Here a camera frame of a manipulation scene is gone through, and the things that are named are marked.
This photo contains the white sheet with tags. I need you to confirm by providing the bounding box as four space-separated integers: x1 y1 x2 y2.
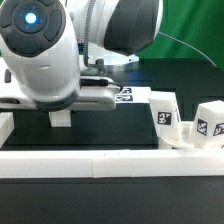
116 86 151 104

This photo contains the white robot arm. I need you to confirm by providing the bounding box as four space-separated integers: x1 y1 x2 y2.
0 0 163 112

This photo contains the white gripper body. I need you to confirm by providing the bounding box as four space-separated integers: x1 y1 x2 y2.
0 68 118 112

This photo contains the thin grey cable right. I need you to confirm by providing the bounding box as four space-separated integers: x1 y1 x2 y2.
158 31 219 69

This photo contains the white round stool seat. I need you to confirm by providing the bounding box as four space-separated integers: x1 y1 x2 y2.
157 121 224 151

